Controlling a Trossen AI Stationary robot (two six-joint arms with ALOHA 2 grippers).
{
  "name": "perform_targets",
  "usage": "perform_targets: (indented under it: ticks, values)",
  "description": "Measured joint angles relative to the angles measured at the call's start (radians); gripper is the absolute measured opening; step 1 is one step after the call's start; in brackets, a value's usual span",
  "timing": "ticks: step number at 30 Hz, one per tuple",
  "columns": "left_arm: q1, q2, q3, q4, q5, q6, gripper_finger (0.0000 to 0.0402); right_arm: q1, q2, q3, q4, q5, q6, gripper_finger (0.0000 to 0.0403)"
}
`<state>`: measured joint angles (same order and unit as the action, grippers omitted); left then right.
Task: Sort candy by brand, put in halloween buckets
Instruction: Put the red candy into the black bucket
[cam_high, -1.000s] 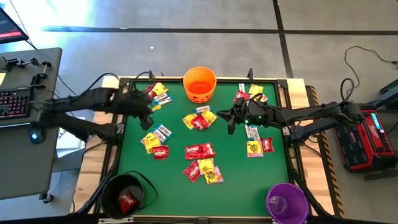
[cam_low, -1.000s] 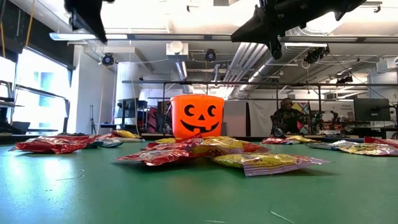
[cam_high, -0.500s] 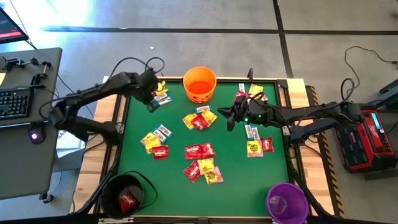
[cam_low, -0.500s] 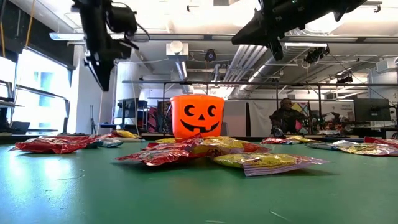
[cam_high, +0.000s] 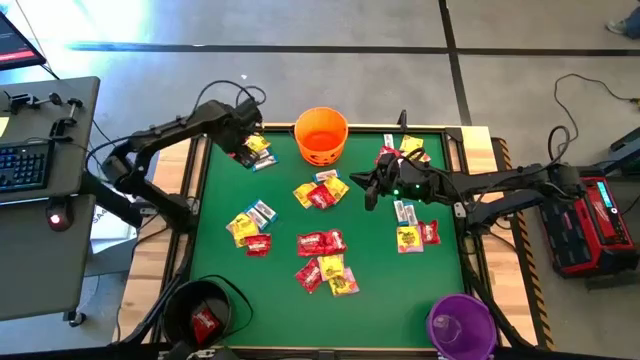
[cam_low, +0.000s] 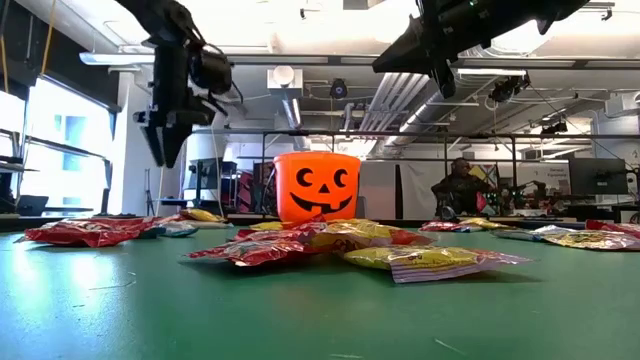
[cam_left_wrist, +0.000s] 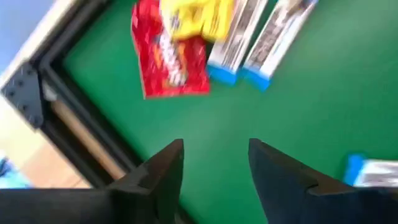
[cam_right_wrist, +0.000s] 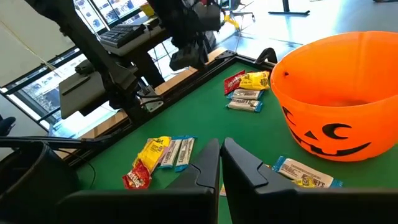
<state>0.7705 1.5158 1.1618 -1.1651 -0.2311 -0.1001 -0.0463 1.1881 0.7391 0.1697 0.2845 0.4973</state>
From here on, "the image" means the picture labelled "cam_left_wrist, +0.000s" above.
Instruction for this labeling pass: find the black table frame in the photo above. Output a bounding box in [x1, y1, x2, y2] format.
[0, 0, 147, 190]

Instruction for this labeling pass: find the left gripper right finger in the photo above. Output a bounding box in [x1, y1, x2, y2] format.
[248, 138, 358, 224]

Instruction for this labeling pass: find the white blue candy bar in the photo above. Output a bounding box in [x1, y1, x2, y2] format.
[343, 153, 398, 188]
[206, 0, 270, 86]
[242, 0, 320, 93]

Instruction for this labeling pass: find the green table mat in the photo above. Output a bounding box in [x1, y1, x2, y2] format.
[63, 0, 398, 224]

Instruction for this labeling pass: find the yellow Sour Patch pack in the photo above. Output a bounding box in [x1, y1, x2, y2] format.
[159, 0, 236, 43]

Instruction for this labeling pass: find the red Skittles candy pack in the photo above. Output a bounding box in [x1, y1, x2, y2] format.
[130, 0, 211, 100]

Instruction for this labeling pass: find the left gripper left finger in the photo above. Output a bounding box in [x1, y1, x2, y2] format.
[107, 138, 186, 224]

